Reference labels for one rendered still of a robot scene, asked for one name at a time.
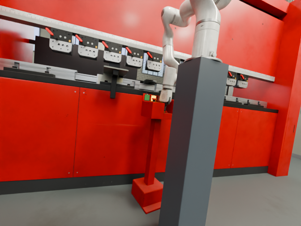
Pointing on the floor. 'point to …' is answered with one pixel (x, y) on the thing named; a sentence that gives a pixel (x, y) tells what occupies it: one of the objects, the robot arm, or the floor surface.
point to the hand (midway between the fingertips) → (164, 108)
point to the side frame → (282, 91)
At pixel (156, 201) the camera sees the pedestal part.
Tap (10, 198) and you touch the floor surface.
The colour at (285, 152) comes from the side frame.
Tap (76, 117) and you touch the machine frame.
